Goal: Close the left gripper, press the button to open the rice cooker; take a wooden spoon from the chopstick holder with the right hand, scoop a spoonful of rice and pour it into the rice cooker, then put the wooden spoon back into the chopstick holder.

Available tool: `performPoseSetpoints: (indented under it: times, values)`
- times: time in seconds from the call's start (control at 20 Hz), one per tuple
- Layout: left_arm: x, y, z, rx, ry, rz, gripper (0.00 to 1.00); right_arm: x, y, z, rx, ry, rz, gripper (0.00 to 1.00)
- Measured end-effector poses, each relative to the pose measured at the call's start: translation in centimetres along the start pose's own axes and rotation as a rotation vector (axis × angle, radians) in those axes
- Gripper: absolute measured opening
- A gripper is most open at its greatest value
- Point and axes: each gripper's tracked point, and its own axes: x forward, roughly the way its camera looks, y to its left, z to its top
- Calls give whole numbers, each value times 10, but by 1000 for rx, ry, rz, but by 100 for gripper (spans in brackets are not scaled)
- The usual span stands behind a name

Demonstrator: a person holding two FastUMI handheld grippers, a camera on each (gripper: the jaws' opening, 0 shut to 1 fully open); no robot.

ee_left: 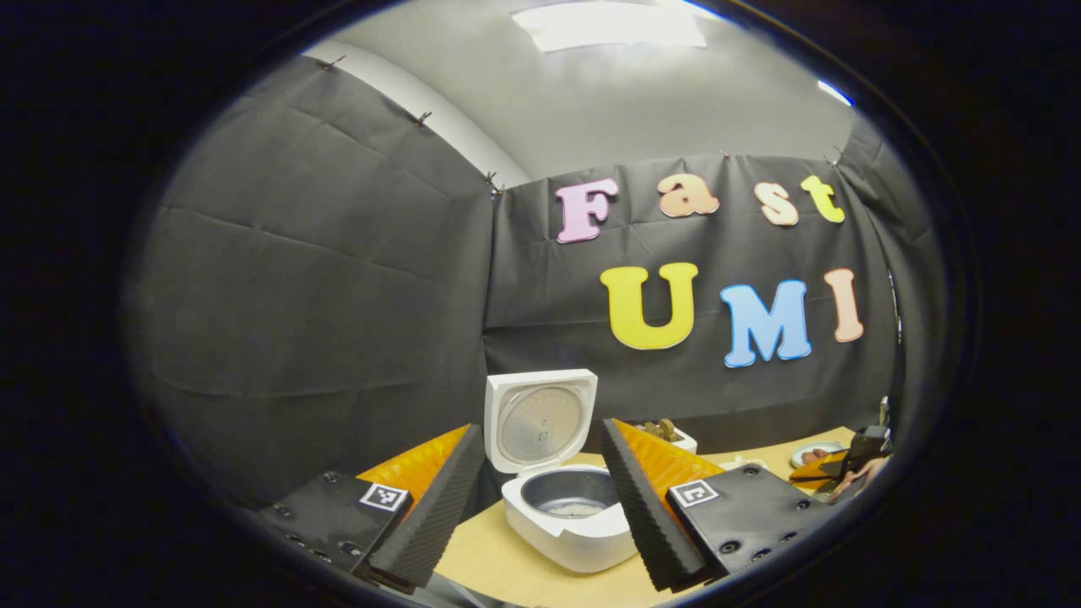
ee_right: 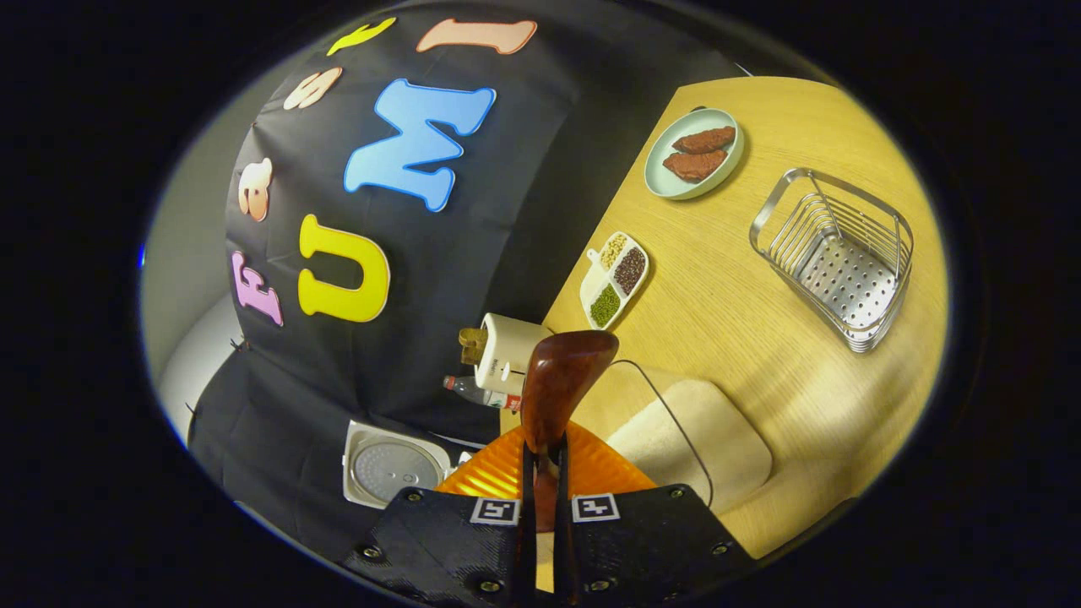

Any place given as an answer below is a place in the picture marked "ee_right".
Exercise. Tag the brown bread slice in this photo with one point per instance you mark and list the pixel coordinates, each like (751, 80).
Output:
(473, 346)

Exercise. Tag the white toaster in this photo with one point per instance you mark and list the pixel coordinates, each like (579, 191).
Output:
(511, 346)

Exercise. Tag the white rice cooker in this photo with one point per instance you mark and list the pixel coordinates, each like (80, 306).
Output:
(393, 464)

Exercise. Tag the brown wooden spoon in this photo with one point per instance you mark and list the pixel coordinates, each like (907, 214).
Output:
(562, 380)

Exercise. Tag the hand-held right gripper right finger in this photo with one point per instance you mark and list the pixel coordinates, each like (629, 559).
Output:
(650, 540)

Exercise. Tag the pale green plate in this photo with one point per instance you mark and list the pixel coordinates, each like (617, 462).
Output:
(659, 173)

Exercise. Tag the black backdrop cloth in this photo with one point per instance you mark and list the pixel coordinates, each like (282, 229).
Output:
(473, 253)

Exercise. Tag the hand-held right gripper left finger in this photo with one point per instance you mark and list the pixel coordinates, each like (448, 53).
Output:
(439, 549)

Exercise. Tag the clear plastic water bottle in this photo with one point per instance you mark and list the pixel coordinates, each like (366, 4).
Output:
(486, 395)

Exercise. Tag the red meat slice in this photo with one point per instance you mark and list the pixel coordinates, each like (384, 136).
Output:
(705, 139)
(694, 165)

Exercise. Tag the white divided dish of beans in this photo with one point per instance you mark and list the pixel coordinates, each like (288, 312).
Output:
(615, 279)

